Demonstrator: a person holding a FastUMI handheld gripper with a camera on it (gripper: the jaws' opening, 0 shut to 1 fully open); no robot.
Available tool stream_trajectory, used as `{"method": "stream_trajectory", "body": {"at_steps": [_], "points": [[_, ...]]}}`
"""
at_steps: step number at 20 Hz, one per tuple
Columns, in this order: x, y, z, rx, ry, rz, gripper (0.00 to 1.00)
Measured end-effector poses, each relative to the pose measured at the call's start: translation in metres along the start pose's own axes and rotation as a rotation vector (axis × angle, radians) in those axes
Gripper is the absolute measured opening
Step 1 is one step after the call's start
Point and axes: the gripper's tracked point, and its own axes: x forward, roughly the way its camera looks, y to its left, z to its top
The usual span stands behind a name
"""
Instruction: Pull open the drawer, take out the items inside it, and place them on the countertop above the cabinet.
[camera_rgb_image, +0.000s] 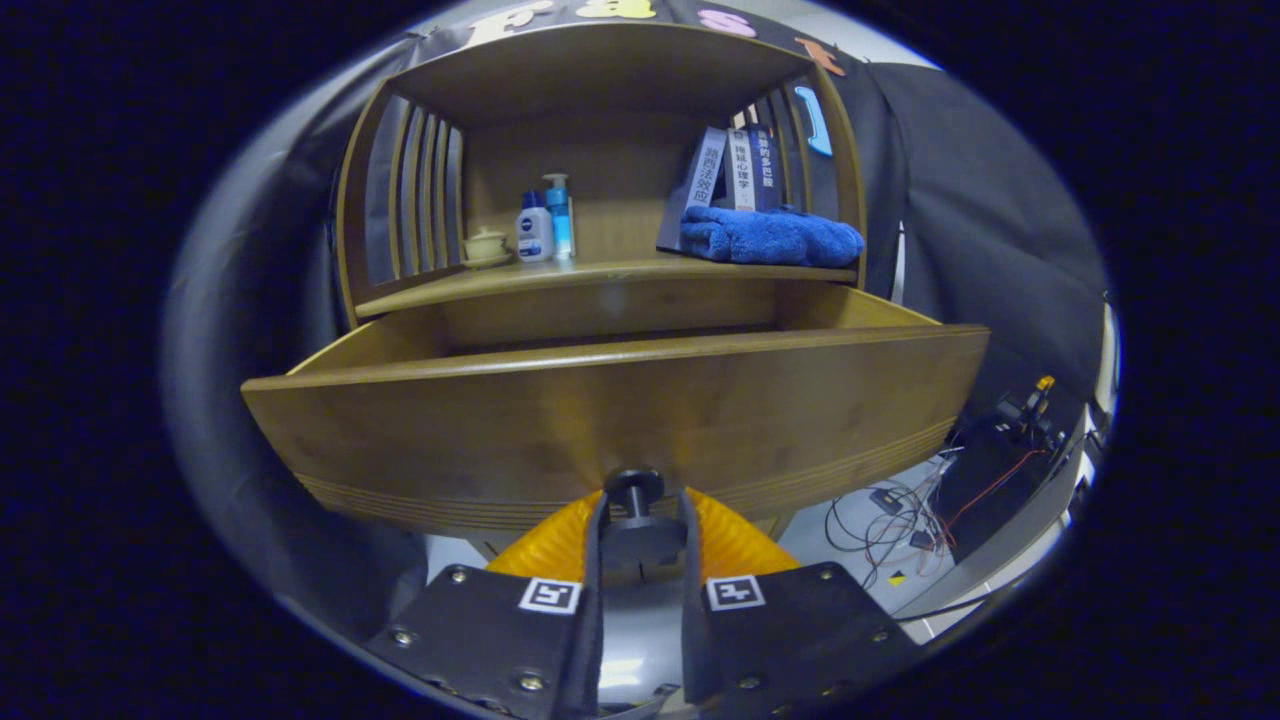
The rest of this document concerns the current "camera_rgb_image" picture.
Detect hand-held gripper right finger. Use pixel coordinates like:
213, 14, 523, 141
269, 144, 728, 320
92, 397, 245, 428
678, 487, 923, 709

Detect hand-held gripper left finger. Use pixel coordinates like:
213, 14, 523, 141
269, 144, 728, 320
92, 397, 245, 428
365, 488, 609, 720

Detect black round drawer knob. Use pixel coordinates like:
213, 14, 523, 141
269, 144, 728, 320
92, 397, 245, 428
600, 467, 689, 573

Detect wooden drawer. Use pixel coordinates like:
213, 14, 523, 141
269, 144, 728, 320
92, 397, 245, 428
240, 285, 991, 536

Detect wooden countertop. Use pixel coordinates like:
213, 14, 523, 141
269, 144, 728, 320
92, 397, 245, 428
355, 255, 859, 319

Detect wooden cabinet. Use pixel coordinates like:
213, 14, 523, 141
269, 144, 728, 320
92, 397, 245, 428
335, 22, 869, 351

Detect white desk edge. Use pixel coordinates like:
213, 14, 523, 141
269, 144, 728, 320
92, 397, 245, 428
890, 300, 1121, 626

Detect black equipment with orange part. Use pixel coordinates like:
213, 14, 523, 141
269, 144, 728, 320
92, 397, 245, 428
930, 375, 1066, 561

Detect cream lidded teacup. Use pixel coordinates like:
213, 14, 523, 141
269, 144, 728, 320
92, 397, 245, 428
462, 227, 513, 269

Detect blue folded towel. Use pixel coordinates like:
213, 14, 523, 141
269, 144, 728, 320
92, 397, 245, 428
680, 205, 866, 269

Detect white bottle with blue cap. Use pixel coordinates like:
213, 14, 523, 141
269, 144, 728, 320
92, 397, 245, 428
516, 191, 554, 263

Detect blue pump bottle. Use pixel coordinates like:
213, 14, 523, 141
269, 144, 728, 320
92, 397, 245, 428
542, 174, 574, 261

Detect grey book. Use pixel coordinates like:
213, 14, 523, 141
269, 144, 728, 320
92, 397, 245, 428
657, 126, 729, 253

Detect white-spined book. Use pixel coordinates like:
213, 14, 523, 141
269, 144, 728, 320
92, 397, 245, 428
725, 127, 758, 213

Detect dark blue book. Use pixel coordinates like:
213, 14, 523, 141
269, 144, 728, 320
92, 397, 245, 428
750, 123, 783, 213

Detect tangled floor cables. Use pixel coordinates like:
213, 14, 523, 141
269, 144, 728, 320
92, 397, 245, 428
825, 450, 966, 591

